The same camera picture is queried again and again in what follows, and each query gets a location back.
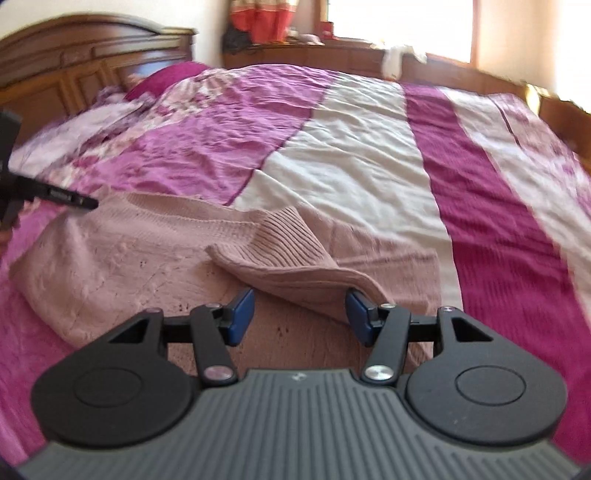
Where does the floral pillow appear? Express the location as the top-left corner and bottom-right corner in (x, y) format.
(9, 86), (156, 181)

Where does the orange white curtain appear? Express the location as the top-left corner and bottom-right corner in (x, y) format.
(229, 0), (298, 44)

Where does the wooden headboard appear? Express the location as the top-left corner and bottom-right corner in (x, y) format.
(1, 13), (197, 145)

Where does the pink knitted sweater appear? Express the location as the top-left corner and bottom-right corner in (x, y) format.
(10, 193), (441, 370)

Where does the red box on cabinet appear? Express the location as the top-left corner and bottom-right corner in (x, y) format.
(320, 21), (334, 40)

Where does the magenta floral bed cover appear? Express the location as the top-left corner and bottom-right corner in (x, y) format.
(1, 65), (590, 463)

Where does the white cloth on cabinet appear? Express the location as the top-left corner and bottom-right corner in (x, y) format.
(381, 45), (427, 81)

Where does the magenta pillow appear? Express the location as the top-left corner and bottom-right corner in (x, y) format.
(125, 61), (211, 101)

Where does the dark bag on cabinet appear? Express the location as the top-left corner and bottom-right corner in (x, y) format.
(221, 23), (252, 55)

